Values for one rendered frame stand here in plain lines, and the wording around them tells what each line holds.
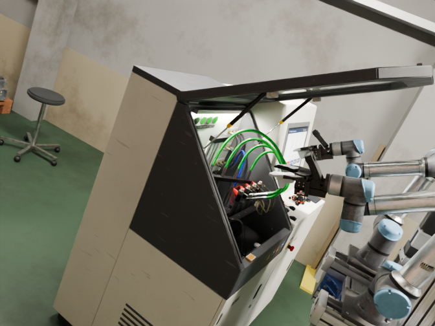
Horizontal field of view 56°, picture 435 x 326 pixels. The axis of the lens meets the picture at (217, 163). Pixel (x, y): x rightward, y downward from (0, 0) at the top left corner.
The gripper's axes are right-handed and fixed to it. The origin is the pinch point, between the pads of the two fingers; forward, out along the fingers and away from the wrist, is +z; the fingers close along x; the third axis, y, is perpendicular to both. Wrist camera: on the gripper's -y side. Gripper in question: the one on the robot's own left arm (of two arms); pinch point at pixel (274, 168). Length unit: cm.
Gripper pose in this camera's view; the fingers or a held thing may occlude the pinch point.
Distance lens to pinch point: 154.5
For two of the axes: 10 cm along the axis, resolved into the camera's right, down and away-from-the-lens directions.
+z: -9.3, -1.7, 3.1
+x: 3.5, -3.5, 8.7
